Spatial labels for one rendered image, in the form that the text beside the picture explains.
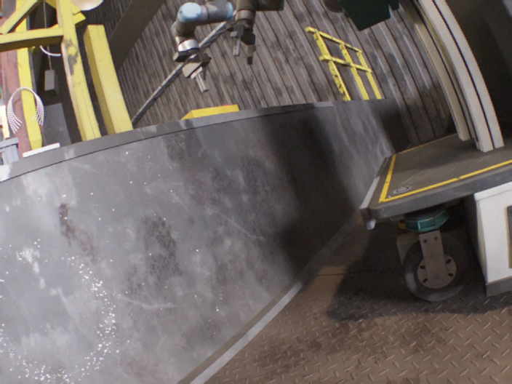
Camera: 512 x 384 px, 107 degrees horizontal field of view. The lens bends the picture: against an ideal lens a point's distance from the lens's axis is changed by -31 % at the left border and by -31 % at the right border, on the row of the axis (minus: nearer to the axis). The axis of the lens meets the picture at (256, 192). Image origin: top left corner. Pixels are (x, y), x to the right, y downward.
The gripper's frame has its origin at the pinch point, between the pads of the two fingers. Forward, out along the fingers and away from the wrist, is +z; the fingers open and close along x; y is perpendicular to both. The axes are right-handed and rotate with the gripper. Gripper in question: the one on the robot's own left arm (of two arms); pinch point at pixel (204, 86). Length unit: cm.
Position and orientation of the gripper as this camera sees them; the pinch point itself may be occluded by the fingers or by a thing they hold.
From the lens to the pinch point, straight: 118.0
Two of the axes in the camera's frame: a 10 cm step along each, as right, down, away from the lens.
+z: 3.8, 9.2, 0.8
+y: 6.1, -3.1, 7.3
